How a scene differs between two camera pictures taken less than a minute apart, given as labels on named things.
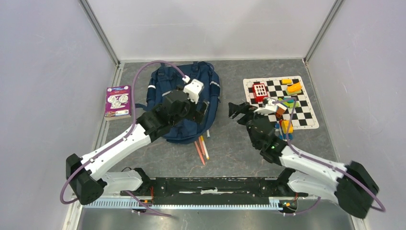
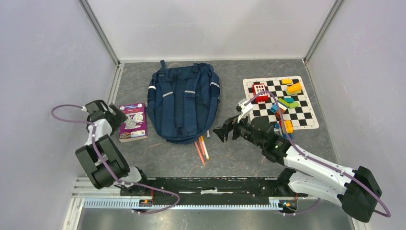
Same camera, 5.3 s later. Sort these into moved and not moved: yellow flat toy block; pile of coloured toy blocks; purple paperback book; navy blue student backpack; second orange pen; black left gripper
Moved: purple paperback book; black left gripper
Not moved: pile of coloured toy blocks; navy blue student backpack; yellow flat toy block; second orange pen
